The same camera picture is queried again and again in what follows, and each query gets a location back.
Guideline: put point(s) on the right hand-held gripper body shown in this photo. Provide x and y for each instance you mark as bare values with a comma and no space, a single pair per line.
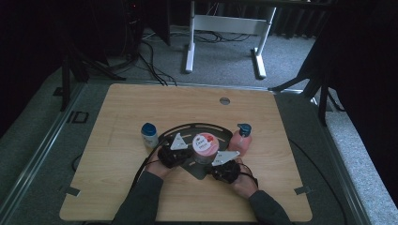
226,172

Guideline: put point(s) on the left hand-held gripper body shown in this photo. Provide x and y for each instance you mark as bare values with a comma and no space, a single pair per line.
172,156

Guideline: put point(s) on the black slotted corner shelf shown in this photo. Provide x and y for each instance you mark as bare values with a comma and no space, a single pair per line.
197,172

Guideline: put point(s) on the pink jar with white lid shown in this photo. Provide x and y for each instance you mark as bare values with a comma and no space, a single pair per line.
205,143

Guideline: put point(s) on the blue-capped white bottle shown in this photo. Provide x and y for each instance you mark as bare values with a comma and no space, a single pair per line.
149,136

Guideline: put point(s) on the pink bottle with blue pump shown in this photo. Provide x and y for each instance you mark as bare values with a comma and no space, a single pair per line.
239,143

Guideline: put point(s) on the person's left hand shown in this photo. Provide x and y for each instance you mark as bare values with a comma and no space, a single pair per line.
159,170

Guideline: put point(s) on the person's right hand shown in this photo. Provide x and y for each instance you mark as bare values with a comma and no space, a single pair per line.
245,186

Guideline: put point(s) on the grey table grommet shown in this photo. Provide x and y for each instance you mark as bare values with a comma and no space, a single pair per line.
224,101

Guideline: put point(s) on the grey tape piece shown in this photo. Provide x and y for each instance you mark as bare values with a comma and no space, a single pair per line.
303,190
72,191

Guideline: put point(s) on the black metal stand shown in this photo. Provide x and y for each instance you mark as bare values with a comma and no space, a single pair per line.
322,103
65,81

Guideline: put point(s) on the dark equipment tower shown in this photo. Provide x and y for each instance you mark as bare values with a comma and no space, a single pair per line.
134,25

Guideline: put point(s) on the dark curtain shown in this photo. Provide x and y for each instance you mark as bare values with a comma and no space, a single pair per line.
297,22

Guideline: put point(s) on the black floor bracket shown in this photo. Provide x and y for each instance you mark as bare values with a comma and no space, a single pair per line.
79,117

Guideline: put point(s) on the metal floor rail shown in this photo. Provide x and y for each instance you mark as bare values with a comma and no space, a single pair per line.
341,175
40,146

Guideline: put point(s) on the white desk frame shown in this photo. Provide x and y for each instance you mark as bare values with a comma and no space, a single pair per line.
228,24

